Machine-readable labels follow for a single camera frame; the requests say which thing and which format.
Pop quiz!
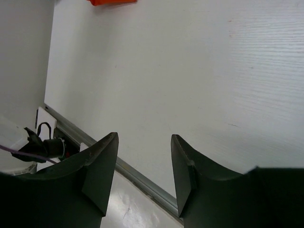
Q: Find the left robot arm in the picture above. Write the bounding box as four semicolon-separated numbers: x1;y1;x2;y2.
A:
0;116;37;176

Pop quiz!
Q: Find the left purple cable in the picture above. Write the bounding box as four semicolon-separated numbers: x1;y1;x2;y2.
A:
0;143;59;164

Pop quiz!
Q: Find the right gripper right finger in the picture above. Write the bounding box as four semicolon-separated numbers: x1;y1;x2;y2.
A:
171;134;304;228

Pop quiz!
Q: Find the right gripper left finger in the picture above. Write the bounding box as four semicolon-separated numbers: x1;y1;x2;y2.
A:
0;133;118;228

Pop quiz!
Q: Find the aluminium rail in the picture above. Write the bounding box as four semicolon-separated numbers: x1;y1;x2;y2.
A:
45;105;183;224

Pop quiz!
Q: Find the orange t-shirt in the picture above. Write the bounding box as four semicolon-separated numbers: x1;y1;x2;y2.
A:
88;0;137;6

